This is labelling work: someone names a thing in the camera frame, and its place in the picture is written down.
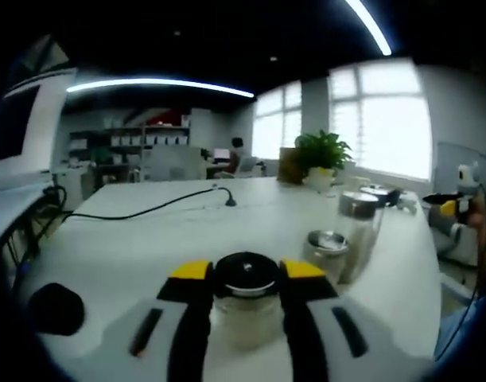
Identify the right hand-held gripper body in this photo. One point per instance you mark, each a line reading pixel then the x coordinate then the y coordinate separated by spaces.
pixel 470 179

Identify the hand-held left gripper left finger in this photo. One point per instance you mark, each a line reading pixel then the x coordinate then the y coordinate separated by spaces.
pixel 155 334

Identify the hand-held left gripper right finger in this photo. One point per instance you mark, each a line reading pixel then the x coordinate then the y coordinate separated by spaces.
pixel 346 334

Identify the tall seasoning bottle brown contents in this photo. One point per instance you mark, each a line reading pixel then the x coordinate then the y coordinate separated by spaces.
pixel 379 195

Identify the small glass seasoning bottle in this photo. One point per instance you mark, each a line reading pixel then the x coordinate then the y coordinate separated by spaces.
pixel 326 258
pixel 246 318

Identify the tall seasoning bottle white contents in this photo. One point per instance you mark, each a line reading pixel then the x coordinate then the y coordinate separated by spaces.
pixel 360 235

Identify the person's right hand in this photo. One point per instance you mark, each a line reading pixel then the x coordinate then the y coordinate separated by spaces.
pixel 478 215

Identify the large bright window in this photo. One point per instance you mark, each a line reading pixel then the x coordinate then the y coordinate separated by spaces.
pixel 386 127

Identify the black computer mouse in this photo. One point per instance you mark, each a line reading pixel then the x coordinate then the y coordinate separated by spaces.
pixel 55 308

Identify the potted green plant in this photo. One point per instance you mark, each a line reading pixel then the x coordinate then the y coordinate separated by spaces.
pixel 324 151

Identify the brown cardboard box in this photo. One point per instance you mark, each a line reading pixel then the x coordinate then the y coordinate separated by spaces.
pixel 290 165

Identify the grey mesh office chair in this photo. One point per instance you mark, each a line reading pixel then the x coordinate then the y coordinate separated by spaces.
pixel 175 163

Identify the narrow bright window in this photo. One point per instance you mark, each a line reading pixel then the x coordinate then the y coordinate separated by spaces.
pixel 276 123

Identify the grey storage shelf rack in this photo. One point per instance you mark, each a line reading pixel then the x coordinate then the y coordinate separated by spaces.
pixel 127 151

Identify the long ceiling light strip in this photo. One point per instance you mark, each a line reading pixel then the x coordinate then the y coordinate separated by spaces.
pixel 370 22
pixel 155 81

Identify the small background laptop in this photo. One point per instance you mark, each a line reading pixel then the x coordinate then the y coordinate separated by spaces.
pixel 222 154

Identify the row of white storage bins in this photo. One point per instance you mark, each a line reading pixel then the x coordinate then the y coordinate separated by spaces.
pixel 147 139

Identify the white open laptop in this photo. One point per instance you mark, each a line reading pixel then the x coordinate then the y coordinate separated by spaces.
pixel 43 131

